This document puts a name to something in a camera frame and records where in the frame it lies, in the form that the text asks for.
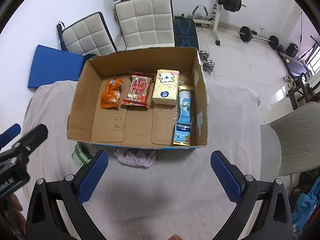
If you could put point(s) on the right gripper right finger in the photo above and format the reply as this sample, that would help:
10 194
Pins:
273 220

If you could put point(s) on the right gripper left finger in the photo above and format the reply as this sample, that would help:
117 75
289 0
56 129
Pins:
44 219

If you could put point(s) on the green snack bag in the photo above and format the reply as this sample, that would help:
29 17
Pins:
80 155

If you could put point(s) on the purple cloth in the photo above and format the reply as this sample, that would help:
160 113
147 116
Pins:
136 157

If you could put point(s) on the orange snack bag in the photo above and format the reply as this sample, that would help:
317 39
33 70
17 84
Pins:
111 94

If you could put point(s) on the blue snack bag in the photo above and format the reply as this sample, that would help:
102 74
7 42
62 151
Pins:
182 130

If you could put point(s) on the red floral snack bag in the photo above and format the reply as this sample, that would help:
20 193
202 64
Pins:
139 89

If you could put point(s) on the yellow tissue pack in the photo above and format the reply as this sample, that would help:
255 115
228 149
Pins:
166 87

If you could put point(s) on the person hand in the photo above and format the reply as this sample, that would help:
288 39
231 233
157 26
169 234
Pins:
18 210

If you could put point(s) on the blue plastic bag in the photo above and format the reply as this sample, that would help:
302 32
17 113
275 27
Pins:
305 206

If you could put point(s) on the white plastic chair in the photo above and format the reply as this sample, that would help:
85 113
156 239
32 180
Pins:
290 144

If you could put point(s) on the grey table cloth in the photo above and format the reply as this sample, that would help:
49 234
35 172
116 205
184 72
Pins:
179 194

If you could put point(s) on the blue foam mat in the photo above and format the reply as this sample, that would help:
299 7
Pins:
50 65

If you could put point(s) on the dark wooden chair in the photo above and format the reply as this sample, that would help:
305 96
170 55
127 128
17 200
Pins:
300 90

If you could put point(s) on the left white quilted cushion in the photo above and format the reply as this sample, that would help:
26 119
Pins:
90 35

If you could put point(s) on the white quilted cushion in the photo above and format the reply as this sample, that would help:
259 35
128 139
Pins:
146 23
90 35

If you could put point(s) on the cardboard box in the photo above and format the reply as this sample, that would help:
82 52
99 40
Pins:
134 126

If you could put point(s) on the chrome dumbbell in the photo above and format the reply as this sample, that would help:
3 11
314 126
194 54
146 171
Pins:
207 64

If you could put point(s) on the floor barbell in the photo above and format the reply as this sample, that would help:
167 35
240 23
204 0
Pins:
247 35

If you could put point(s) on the right white quilted cushion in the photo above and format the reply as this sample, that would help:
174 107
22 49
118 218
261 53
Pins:
146 23

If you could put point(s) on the black blue weight bench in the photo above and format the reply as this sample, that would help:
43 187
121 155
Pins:
185 34

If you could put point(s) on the white squat rack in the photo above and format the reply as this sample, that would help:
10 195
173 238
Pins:
210 23

